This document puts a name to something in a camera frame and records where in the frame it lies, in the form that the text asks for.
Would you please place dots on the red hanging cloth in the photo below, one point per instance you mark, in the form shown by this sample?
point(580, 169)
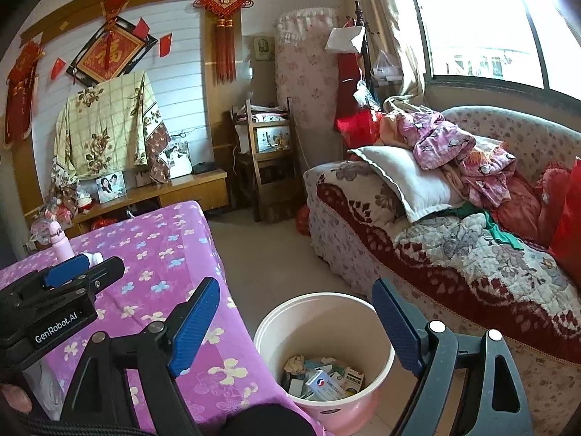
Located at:
point(347, 86)

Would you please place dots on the green cloth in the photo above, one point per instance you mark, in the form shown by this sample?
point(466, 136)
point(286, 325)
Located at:
point(501, 234)

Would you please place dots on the wooden cabinet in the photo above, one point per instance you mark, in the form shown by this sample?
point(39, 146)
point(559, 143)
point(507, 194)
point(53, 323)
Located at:
point(195, 195)

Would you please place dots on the pink water bottle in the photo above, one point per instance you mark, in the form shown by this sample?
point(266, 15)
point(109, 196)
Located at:
point(61, 243)

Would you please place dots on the wedding photo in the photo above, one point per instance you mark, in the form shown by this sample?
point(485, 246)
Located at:
point(178, 161)

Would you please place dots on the person's dark clothing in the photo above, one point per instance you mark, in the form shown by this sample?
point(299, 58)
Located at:
point(268, 424)

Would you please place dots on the plastic bucket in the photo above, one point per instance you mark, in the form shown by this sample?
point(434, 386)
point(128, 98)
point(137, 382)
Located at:
point(317, 322)

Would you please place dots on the black box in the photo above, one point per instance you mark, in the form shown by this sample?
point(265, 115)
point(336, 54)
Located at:
point(203, 167)

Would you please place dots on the red plastic bag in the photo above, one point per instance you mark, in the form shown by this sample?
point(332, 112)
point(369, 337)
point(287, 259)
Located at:
point(302, 220)

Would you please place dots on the white box blue red logo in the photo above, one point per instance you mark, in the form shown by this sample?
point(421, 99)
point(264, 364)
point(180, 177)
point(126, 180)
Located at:
point(324, 386)

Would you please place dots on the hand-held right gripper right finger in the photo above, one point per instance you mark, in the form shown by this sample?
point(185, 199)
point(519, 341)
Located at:
point(397, 327)

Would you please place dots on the floral covered tall appliance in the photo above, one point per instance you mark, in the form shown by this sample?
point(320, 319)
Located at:
point(306, 91)

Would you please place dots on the small wall picture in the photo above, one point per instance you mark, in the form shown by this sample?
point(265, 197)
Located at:
point(263, 48)

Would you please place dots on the large red knot ornament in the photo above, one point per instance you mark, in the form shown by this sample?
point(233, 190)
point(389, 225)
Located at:
point(222, 0)

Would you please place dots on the hanging clear plastic bag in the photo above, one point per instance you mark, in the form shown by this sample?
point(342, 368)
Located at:
point(386, 70)

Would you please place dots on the red pink blanket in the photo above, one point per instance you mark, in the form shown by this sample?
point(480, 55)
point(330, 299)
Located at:
point(517, 209)

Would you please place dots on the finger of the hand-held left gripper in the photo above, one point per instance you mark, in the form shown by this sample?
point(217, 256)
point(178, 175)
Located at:
point(68, 267)
point(106, 270)

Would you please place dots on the person's left hand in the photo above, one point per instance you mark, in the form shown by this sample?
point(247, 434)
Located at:
point(13, 399)

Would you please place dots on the red white ornament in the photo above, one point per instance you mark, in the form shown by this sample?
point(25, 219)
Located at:
point(84, 200)

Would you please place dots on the red cushion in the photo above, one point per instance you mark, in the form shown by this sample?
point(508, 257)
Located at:
point(567, 222)

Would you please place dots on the small red knot ornament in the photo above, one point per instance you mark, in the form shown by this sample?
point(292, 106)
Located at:
point(113, 7)

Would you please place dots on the yellow floral cloth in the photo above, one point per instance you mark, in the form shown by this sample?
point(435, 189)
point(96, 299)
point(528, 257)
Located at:
point(109, 122)

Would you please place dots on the dark wooden coat rack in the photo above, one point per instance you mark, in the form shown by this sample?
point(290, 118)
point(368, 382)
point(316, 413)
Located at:
point(366, 61)

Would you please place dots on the long red hanging ornament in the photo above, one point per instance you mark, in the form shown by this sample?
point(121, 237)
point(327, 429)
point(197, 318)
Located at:
point(20, 91)

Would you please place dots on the beige curtain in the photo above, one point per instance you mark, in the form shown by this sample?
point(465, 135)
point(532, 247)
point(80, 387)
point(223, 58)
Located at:
point(390, 18)

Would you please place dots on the window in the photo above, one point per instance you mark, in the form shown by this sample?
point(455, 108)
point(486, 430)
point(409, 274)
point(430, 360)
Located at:
point(476, 22)

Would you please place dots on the pink floral clothes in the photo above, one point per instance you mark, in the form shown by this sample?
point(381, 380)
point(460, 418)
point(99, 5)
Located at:
point(440, 138)

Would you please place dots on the wooden chair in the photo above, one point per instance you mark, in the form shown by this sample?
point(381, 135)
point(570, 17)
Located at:
point(254, 168)

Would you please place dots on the small red flag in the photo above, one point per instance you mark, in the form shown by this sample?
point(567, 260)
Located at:
point(57, 68)
point(141, 27)
point(165, 44)

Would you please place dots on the purple floral blanket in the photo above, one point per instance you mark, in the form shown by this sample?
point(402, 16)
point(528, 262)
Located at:
point(172, 259)

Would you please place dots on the brown paper ball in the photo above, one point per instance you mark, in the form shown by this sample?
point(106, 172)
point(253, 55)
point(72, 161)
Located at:
point(295, 365)

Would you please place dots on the floral covered sofa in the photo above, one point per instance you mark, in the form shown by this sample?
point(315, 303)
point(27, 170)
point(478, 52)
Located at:
point(454, 259)

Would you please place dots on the white paper sheet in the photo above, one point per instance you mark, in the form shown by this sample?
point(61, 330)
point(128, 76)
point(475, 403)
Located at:
point(342, 38)

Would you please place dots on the small white orange box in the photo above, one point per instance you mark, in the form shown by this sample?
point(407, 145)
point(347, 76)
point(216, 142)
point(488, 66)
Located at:
point(353, 378)

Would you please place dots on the framed picture on chair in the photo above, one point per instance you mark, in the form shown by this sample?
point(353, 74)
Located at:
point(272, 138)

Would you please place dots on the white pill bottle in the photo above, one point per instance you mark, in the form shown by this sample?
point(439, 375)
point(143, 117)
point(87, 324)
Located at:
point(96, 260)

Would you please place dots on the framed couple photo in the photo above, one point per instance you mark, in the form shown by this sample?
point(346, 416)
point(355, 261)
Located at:
point(111, 187)

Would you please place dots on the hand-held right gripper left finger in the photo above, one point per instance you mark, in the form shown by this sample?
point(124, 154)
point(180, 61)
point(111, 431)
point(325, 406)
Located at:
point(195, 322)

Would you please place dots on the white pillow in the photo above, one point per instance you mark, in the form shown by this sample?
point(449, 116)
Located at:
point(408, 181)

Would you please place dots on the framed red gold picture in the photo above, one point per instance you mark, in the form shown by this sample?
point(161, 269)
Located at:
point(109, 52)

